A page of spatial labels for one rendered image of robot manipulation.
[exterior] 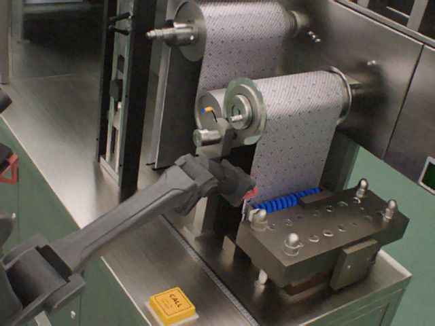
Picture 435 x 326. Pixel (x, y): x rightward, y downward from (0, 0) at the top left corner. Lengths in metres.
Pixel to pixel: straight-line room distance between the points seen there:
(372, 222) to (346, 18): 0.49
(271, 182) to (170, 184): 0.36
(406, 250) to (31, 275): 2.55
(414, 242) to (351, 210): 1.88
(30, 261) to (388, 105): 0.89
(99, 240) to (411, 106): 0.77
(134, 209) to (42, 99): 1.06
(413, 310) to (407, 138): 1.59
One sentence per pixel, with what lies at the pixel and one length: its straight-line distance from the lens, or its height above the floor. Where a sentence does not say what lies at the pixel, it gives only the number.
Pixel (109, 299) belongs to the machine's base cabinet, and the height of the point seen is 0.76.
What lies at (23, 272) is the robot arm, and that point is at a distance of 0.91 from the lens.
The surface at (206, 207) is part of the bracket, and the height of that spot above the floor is 0.99.
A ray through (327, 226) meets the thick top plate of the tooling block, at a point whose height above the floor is 1.03.
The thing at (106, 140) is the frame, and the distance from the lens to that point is 1.67.
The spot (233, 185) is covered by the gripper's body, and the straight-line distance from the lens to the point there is 1.26.
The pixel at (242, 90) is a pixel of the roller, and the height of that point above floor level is 1.29.
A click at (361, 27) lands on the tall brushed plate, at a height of 1.41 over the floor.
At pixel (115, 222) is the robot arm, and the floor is 1.20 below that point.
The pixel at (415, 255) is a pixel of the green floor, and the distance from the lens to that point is 3.24.
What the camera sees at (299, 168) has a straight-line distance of 1.42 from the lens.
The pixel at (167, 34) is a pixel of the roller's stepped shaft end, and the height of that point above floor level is 1.34.
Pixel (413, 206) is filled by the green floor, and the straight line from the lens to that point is 3.62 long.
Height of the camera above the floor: 1.81
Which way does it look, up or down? 31 degrees down
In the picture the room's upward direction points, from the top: 10 degrees clockwise
